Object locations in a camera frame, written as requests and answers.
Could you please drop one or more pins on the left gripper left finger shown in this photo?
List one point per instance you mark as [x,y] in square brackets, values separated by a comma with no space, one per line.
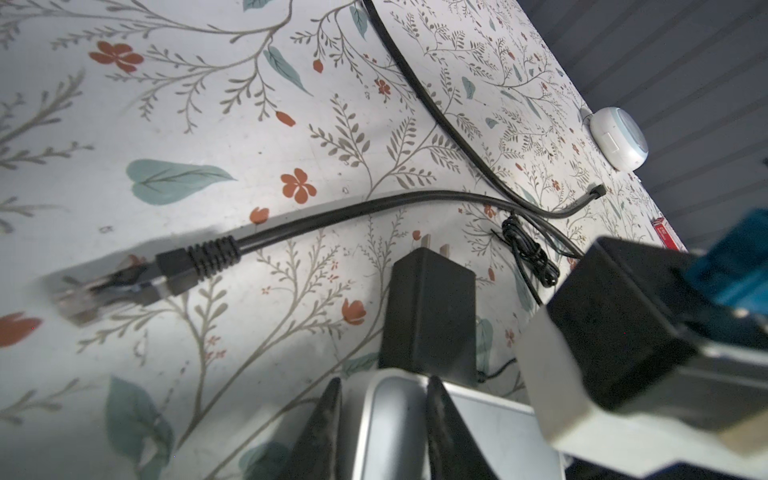
[315,453]

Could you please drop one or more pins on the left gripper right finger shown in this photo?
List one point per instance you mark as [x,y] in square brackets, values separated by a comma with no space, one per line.
[452,450]

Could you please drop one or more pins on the white network switch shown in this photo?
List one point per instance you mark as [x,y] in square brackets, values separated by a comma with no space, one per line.
[383,430]

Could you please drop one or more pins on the black power adapter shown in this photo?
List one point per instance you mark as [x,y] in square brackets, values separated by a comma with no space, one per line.
[430,320]

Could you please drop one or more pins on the red white small box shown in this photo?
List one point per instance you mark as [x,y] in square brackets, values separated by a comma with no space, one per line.
[667,235]

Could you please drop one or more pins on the white round timer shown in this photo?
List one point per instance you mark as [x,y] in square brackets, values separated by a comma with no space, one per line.
[618,137]

